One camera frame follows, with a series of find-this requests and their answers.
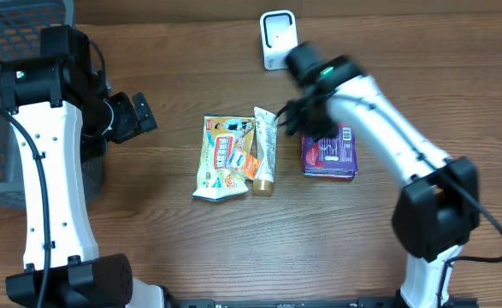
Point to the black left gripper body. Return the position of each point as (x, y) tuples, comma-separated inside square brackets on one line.
[(126, 122)]

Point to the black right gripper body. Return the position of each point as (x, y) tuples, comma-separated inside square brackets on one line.
[(310, 115)]

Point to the white tube gold cap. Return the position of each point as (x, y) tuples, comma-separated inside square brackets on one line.
[(266, 135)]

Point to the red purple tissue pack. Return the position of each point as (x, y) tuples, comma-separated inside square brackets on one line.
[(330, 157)]

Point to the small orange tissue pack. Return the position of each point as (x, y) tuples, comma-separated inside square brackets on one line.
[(243, 164)]

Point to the yellow wet wipes packet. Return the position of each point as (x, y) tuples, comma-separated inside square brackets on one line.
[(221, 135)]

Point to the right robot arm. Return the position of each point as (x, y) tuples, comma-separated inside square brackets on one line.
[(434, 215)]

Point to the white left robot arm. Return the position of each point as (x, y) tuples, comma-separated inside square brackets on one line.
[(63, 116)]

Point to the white barcode scanner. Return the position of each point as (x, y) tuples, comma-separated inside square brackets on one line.
[(279, 36)]

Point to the dark grey plastic basket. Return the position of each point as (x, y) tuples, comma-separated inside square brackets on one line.
[(20, 25)]

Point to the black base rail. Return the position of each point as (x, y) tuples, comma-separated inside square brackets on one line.
[(364, 302)]

